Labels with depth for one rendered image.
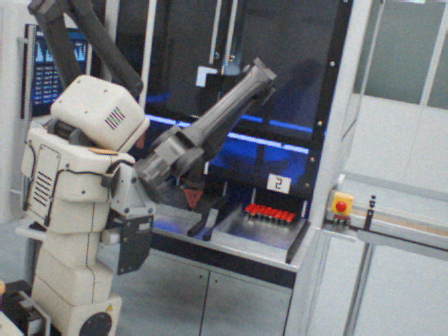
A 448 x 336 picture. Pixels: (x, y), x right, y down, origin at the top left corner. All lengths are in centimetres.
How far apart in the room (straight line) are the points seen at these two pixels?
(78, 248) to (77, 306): 15
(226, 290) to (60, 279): 94
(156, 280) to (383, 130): 468
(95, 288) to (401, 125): 548
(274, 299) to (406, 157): 464
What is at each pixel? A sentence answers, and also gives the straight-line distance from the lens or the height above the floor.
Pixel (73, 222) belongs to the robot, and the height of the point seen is 104.
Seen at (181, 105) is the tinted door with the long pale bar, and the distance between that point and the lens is 211.
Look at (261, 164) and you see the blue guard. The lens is 203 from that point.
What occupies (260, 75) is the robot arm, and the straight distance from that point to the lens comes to 145.
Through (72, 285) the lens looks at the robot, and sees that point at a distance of 143.
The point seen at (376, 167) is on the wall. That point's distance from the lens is 666.
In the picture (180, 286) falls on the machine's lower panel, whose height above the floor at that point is 47.
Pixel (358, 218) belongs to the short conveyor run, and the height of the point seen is 93.
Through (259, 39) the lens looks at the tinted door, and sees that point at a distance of 200.
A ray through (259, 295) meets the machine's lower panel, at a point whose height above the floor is 53.
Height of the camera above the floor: 156
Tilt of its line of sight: 15 degrees down
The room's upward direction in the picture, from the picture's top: 9 degrees clockwise
